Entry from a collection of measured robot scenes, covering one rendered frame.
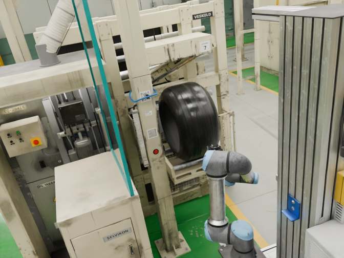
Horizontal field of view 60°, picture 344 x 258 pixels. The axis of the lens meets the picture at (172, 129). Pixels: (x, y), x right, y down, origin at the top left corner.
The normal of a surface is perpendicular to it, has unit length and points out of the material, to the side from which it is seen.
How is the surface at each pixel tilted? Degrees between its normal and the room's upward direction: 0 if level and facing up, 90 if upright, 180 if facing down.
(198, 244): 0
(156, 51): 90
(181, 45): 90
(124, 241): 90
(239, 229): 7
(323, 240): 0
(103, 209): 90
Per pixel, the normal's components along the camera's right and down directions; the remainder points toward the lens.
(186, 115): -0.04, -0.12
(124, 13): 0.36, 0.36
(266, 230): -0.14, -0.89
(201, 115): 0.25, -0.11
